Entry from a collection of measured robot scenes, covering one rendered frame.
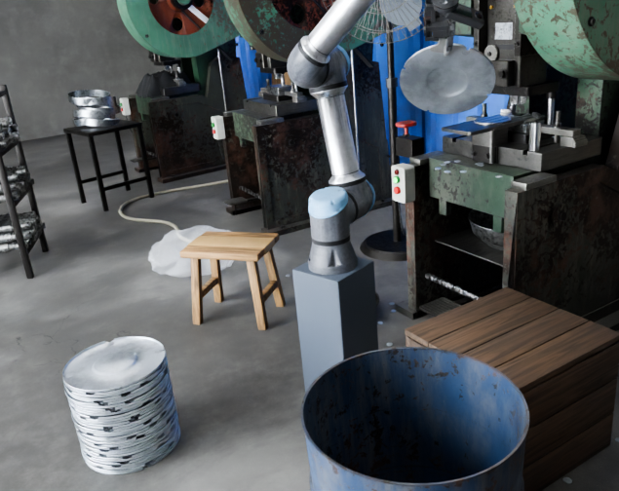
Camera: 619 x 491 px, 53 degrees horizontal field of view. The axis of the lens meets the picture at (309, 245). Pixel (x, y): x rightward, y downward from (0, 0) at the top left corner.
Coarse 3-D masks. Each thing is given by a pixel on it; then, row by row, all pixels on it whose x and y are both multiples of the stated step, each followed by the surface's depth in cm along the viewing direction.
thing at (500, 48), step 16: (496, 0) 200; (512, 0) 195; (496, 16) 202; (512, 16) 196; (496, 32) 203; (512, 32) 198; (496, 48) 204; (512, 48) 200; (496, 64) 203; (512, 64) 200; (528, 64) 200; (544, 64) 204; (496, 80) 205; (512, 80) 202; (528, 80) 202; (544, 80) 206
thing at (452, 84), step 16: (464, 48) 179; (416, 64) 187; (432, 64) 186; (448, 64) 185; (464, 64) 184; (480, 64) 183; (400, 80) 193; (416, 80) 192; (432, 80) 192; (448, 80) 191; (464, 80) 190; (480, 80) 188; (416, 96) 198; (432, 96) 197; (448, 96) 196; (464, 96) 195; (480, 96) 194; (432, 112) 203; (448, 112) 202
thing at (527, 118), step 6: (498, 114) 219; (504, 114) 218; (510, 114) 217; (516, 114) 216; (522, 114) 217; (528, 114) 214; (528, 120) 207; (540, 120) 210; (516, 126) 211; (522, 126) 208; (528, 126) 208
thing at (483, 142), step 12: (480, 120) 210; (492, 120) 208; (504, 120) 206; (516, 120) 207; (456, 132) 201; (468, 132) 196; (480, 132) 198; (492, 132) 204; (504, 132) 206; (480, 144) 209; (492, 144) 205; (504, 144) 208; (480, 156) 211; (492, 156) 207
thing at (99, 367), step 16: (128, 336) 193; (80, 352) 186; (96, 352) 187; (112, 352) 186; (128, 352) 184; (144, 352) 184; (64, 368) 179; (80, 368) 178; (96, 368) 176; (112, 368) 176; (128, 368) 176; (144, 368) 175; (80, 384) 171; (96, 384) 170; (112, 384) 169; (128, 384) 168
